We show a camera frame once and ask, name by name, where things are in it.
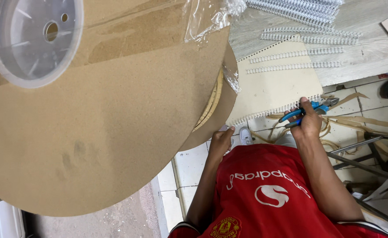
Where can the grey metal frame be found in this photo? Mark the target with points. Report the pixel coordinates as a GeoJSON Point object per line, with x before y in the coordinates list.
{"type": "Point", "coordinates": [366, 158]}

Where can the white cabinet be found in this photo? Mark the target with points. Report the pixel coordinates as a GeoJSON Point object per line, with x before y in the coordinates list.
{"type": "Point", "coordinates": [2, 221]}

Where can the clear plastic spool hub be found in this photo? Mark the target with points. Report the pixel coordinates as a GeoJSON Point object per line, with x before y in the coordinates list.
{"type": "Point", "coordinates": [32, 39]}

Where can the person's right hand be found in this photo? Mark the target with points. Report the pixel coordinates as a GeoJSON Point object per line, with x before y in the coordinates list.
{"type": "Point", "coordinates": [308, 124]}

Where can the large brown cardboard spool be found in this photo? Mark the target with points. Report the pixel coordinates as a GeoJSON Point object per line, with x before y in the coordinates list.
{"type": "Point", "coordinates": [114, 125]}

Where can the clear plastic wrap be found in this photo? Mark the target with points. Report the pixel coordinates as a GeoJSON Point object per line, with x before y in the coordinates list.
{"type": "Point", "coordinates": [207, 16]}

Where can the heap of brown paper strips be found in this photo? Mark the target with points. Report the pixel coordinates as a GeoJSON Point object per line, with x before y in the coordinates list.
{"type": "Point", "coordinates": [356, 120]}

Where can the red sports jersey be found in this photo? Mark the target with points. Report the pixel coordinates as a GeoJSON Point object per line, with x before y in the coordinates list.
{"type": "Point", "coordinates": [270, 198]}

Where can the white shoe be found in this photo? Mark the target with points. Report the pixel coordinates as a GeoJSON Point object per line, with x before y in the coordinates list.
{"type": "Point", "coordinates": [246, 135]}

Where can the beige cover notebook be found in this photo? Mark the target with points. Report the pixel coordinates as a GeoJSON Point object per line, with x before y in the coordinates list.
{"type": "Point", "coordinates": [273, 89]}

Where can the person's left hand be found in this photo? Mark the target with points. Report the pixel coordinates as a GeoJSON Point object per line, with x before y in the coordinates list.
{"type": "Point", "coordinates": [219, 145]}

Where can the white paper sheets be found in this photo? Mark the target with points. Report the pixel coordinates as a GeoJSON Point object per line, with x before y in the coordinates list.
{"type": "Point", "coordinates": [382, 198]}

